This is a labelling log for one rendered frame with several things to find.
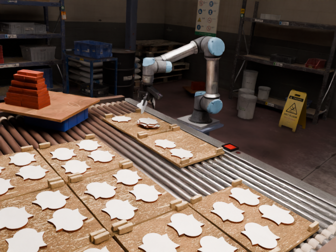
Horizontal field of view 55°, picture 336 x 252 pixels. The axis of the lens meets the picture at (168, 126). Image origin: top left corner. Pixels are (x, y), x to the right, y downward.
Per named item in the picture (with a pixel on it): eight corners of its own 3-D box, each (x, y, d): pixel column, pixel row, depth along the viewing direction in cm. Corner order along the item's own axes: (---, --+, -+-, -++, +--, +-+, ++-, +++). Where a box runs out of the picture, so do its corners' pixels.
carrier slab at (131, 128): (142, 112, 252) (142, 111, 251) (178, 129, 224) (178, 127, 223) (102, 120, 230) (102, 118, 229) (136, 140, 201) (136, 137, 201)
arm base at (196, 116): (198, 115, 265) (199, 103, 262) (213, 120, 256) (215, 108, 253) (186, 119, 255) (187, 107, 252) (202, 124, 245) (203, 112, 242)
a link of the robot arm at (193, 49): (204, 32, 237) (144, 56, 224) (212, 33, 228) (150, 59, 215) (207, 47, 242) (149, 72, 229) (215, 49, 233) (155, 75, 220)
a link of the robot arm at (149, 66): (158, 59, 205) (145, 59, 201) (156, 76, 208) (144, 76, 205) (153, 57, 211) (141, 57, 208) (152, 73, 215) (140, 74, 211)
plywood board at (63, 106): (40, 91, 249) (40, 89, 248) (100, 101, 237) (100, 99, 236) (-10, 109, 203) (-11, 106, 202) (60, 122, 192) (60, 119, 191)
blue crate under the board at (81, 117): (51, 111, 239) (50, 98, 235) (89, 118, 232) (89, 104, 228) (22, 124, 211) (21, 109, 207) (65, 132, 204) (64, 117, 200)
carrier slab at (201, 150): (179, 131, 222) (179, 128, 221) (224, 153, 193) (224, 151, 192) (136, 141, 200) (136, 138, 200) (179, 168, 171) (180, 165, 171)
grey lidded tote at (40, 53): (45, 56, 599) (44, 43, 590) (57, 59, 579) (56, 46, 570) (19, 58, 561) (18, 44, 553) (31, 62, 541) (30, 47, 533)
